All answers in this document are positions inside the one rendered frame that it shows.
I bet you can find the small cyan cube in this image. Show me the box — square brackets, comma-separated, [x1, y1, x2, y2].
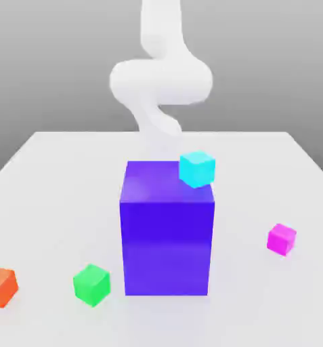
[178, 150, 217, 189]

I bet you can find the small green cube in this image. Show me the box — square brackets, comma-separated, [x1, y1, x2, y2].
[72, 263, 112, 308]

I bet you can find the small magenta cube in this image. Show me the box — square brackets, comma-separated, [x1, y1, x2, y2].
[266, 222, 298, 257]

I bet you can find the small orange cube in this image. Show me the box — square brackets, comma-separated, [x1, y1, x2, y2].
[0, 266, 20, 309]

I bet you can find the large purple box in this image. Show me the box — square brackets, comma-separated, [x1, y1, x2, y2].
[119, 160, 215, 297]

